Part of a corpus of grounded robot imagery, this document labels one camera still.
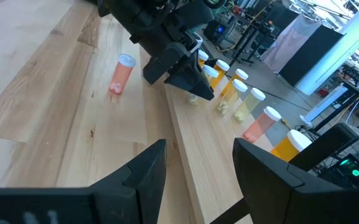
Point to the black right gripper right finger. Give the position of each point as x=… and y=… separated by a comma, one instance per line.
x=275, y=193

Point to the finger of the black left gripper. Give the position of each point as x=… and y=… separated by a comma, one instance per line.
x=194, y=81
x=165, y=65

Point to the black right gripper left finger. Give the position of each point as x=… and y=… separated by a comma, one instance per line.
x=129, y=193

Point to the small pale green pill bottle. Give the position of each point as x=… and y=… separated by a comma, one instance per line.
x=249, y=105
x=230, y=96
x=211, y=71

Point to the small orange pill bottle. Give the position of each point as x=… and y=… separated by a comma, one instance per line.
x=222, y=65
x=242, y=74
x=203, y=56

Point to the large orange pill bottle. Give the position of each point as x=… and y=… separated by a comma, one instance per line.
x=286, y=149

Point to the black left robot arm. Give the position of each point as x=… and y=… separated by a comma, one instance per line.
x=154, y=9

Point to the black computer blue lights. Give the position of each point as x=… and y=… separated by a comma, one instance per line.
x=218, y=29

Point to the black computer green lights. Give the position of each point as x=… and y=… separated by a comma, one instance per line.
x=350, y=171

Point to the white hanging cloth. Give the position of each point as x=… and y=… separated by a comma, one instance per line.
x=288, y=40

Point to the white rectangular bar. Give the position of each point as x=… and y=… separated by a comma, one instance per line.
x=325, y=104

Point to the black partition panel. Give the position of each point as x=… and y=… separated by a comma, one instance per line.
x=313, y=56

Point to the white building column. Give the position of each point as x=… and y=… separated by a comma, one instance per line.
x=347, y=46

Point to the wooden shelf black metal frame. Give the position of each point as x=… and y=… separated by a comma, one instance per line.
x=204, y=149

